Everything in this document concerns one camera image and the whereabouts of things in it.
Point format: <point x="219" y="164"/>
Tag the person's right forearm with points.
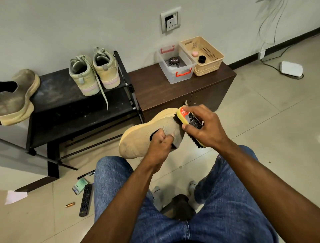
<point x="275" y="195"/>

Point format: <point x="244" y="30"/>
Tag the black remote control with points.
<point x="86" y="200"/>

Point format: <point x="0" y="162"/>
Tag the person's leg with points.
<point x="112" y="185"/>
<point x="235" y="210"/>

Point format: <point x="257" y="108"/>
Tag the clear plastic storage box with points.
<point x="177" y="75"/>

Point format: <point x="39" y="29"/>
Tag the beige plastic basket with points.
<point x="209" y="55"/>

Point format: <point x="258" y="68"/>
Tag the black orange shoe brush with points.
<point x="184" y="116"/>

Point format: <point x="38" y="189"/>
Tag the small brass cylinder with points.
<point x="70" y="205"/>

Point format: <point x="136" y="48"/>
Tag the worn tan slip-on shoe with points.
<point x="14" y="100"/>
<point x="137" y="140"/>

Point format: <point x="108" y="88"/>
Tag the person's left leg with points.
<point x="112" y="185"/>

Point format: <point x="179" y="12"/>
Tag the person's left hand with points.
<point x="157" y="150"/>

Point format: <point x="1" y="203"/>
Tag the person's left forearm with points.
<point x="120" y="210"/>

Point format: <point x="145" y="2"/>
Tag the black round polish tin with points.
<point x="174" y="61"/>

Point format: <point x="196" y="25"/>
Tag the white paper sheet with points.
<point x="16" y="197"/>

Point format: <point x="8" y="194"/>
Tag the white router box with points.
<point x="291" y="69"/>

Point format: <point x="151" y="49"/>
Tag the black pen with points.
<point x="86" y="174"/>

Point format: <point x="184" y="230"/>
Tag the green paper packet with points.
<point x="80" y="186"/>

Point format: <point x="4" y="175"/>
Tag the person's right hand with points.
<point x="210" y="130"/>

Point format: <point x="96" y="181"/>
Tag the person's right leg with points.
<point x="235" y="210"/>

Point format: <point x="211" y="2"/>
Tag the small black round cap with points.
<point x="202" y="59"/>

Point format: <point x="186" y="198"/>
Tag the pink round lid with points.
<point x="195" y="53"/>

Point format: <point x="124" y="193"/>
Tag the white wall plug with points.
<point x="261" y="53"/>

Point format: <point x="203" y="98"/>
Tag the pale green lace-up shoe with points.
<point x="84" y="77"/>
<point x="107" y="71"/>

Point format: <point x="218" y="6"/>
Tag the dark brown wooden cabinet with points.
<point x="155" y="85"/>

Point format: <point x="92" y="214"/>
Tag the black metal shoe rack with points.
<point x="82" y="112"/>

